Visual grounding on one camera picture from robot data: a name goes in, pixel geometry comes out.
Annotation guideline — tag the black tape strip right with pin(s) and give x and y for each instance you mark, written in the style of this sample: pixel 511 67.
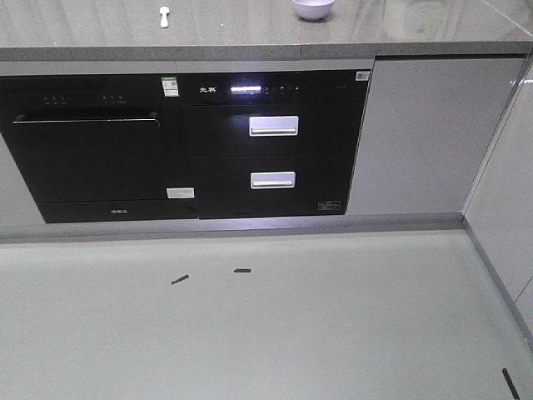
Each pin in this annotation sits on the black tape strip right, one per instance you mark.
pixel 515 395

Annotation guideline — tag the black two-drawer sterilizer cabinet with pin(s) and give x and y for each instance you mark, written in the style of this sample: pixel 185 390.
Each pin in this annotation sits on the black two-drawer sterilizer cabinet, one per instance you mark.
pixel 273 144

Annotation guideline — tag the pale green plastic spoon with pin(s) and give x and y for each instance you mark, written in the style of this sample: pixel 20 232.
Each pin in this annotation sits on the pale green plastic spoon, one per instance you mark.
pixel 164 11

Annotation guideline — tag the black tape strip left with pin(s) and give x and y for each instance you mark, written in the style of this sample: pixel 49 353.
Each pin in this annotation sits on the black tape strip left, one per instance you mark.
pixel 180 279

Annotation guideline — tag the lilac plastic bowl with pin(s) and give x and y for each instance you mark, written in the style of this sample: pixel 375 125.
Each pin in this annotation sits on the lilac plastic bowl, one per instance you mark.
pixel 312 10

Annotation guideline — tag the black built-in dishwasher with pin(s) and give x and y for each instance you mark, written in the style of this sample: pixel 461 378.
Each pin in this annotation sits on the black built-in dishwasher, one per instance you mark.
pixel 100 148

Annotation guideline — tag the grey cabinet door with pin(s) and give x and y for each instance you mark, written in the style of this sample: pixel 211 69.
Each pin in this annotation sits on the grey cabinet door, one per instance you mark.
pixel 426 128

